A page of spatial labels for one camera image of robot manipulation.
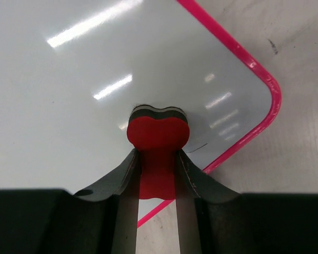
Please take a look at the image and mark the pink framed whiteboard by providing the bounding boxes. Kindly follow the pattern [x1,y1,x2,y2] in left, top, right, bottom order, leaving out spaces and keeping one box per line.
[0,0,282,229]

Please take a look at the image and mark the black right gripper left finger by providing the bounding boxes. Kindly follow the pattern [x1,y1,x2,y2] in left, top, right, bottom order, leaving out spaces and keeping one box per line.
[0,149,140,253]

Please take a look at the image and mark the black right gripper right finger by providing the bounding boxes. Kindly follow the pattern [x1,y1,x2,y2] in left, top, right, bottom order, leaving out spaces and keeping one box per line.
[174,151,318,253]

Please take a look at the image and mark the red whiteboard eraser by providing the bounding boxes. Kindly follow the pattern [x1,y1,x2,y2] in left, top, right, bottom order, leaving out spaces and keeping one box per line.
[127,104,190,200]

